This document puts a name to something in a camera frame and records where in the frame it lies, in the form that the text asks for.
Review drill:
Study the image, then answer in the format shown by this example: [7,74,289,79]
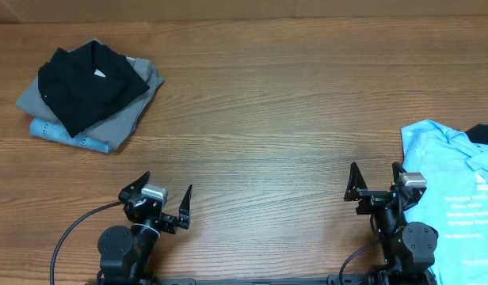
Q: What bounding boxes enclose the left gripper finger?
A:
[124,171,151,195]
[177,185,193,230]

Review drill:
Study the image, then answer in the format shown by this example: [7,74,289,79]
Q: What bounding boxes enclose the light blue printed t-shirt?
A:
[401,120,488,284]

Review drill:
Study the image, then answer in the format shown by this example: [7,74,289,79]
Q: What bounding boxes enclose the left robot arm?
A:
[97,172,193,284]

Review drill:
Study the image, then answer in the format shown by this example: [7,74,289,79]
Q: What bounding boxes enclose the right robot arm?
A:
[337,162,439,285]

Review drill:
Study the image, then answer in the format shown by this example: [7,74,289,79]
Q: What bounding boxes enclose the black garment at right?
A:
[465,123,488,145]

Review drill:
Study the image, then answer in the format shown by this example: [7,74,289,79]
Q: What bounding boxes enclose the light blue folded jeans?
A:
[29,118,112,153]

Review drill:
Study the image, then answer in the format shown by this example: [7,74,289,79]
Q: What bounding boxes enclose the black folded shirt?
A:
[38,40,149,137]

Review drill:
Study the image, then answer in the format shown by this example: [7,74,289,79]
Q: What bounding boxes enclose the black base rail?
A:
[85,274,372,285]

